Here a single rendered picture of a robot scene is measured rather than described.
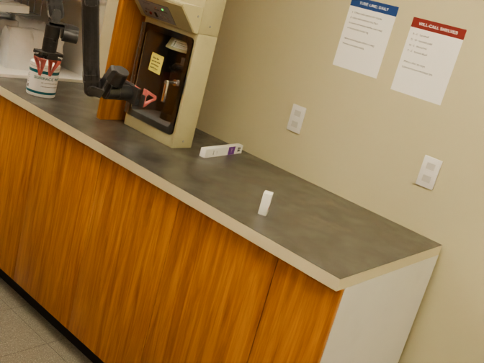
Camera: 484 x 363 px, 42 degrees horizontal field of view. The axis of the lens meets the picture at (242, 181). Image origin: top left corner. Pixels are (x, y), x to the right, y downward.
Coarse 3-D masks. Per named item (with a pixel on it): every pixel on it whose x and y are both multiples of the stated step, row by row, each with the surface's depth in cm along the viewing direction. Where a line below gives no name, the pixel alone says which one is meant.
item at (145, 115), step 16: (160, 32) 256; (176, 32) 250; (144, 48) 263; (160, 48) 256; (176, 48) 250; (144, 64) 263; (176, 64) 251; (144, 80) 264; (160, 80) 257; (176, 80) 251; (160, 96) 258; (176, 96) 252; (128, 112) 272; (144, 112) 265; (160, 112) 258; (176, 112) 253; (160, 128) 259
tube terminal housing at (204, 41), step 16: (192, 0) 245; (208, 0) 241; (224, 0) 247; (208, 16) 244; (208, 32) 248; (192, 48) 246; (208, 48) 251; (192, 64) 248; (208, 64) 254; (192, 80) 251; (192, 96) 254; (192, 112) 258; (144, 128) 267; (176, 128) 255; (192, 128) 262; (176, 144) 258
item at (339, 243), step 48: (96, 144) 241; (144, 144) 252; (192, 144) 272; (192, 192) 211; (240, 192) 224; (288, 192) 240; (288, 240) 192; (336, 240) 203; (384, 240) 215; (336, 288) 175
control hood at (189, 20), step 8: (136, 0) 254; (152, 0) 245; (160, 0) 241; (168, 0) 237; (176, 0) 244; (176, 8) 236; (184, 8) 234; (192, 8) 237; (200, 8) 240; (176, 16) 241; (184, 16) 237; (192, 16) 238; (200, 16) 241; (176, 24) 246; (184, 24) 242; (192, 24) 240; (192, 32) 243
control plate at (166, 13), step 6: (138, 0) 252; (144, 0) 249; (144, 6) 253; (150, 6) 250; (156, 6) 246; (162, 6) 243; (144, 12) 257; (156, 12) 250; (162, 12) 246; (168, 12) 243; (156, 18) 253; (162, 18) 250; (174, 24) 247
